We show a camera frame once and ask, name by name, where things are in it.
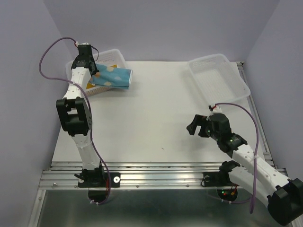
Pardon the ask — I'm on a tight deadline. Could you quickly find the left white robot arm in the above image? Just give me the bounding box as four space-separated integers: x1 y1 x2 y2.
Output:
56 43 106 188

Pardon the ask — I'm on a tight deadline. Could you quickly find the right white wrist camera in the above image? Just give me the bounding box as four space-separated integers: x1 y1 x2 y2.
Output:
208 105 223 116

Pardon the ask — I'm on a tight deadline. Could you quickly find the yellow blue hello towel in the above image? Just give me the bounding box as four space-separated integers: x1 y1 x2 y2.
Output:
86 81 111 95

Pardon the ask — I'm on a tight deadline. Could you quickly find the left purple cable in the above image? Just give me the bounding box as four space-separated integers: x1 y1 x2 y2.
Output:
39 37 112 206

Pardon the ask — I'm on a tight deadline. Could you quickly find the right white plastic basket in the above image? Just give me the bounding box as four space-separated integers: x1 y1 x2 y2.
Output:
187 54 250 105

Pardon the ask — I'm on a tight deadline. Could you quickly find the light blue colourful towel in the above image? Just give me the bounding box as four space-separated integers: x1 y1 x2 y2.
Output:
89 64 133 89

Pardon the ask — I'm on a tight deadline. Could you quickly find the aluminium mounting rail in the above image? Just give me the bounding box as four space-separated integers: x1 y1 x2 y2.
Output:
39 161 292 190

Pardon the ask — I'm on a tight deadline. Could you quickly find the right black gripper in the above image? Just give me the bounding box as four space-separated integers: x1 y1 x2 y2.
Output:
186 114 220 141

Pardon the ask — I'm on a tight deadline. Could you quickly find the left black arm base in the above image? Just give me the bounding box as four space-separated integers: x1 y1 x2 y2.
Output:
74 172 121 188

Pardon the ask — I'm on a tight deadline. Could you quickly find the left white plastic basket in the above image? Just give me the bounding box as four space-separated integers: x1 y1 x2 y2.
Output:
66 49 129 96

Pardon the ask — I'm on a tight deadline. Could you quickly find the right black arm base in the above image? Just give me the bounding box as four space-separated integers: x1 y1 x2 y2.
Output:
201 171 229 187

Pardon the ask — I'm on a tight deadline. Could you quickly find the white plastic basket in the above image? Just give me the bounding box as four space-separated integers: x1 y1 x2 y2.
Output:
187 54 250 105
66 49 129 96

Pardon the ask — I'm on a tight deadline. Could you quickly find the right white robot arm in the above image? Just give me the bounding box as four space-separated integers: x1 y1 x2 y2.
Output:
187 113 303 226

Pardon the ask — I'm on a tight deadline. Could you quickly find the right aluminium side rail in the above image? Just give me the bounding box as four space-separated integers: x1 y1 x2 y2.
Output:
236 61 276 168

